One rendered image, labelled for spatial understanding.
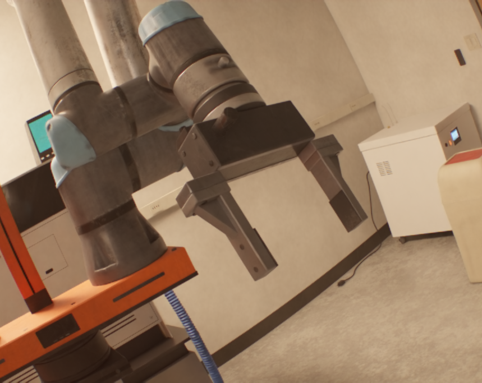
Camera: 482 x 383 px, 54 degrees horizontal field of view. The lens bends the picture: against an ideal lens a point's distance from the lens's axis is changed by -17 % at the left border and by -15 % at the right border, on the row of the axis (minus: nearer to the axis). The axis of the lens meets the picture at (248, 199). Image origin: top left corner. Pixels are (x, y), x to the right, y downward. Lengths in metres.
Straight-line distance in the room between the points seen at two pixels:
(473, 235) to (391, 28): 1.92
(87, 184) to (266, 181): 2.69
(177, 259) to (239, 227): 0.37
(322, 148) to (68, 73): 0.33
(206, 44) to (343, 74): 3.64
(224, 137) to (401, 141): 3.00
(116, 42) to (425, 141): 2.72
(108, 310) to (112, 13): 0.47
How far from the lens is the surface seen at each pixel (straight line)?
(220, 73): 0.56
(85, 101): 0.66
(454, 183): 2.66
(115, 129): 0.66
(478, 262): 2.82
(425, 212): 3.62
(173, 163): 0.88
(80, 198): 0.84
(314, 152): 0.59
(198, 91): 0.56
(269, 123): 0.56
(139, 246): 0.84
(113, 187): 0.85
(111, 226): 0.84
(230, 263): 3.27
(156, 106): 0.67
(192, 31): 0.60
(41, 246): 1.64
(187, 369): 1.77
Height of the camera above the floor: 1.32
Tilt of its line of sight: 9 degrees down
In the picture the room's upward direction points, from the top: 24 degrees counter-clockwise
